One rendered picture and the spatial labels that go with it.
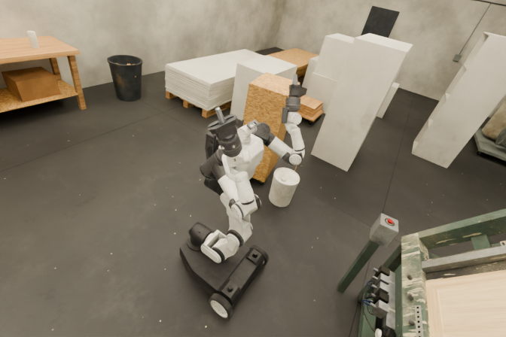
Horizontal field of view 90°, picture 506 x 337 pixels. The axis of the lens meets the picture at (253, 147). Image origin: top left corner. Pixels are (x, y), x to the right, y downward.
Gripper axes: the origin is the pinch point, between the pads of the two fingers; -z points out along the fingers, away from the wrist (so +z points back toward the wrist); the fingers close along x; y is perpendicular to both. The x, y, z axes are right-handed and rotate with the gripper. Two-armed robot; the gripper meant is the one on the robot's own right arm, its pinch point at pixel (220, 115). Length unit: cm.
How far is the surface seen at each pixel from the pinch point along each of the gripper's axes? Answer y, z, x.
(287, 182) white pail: -91, 158, 62
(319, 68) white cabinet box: -320, 167, 287
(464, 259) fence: 61, 110, 88
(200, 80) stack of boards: -313, 95, 50
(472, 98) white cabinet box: -95, 202, 391
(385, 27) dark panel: -493, 225, 664
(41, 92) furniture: -337, 35, -155
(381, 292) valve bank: 46, 126, 45
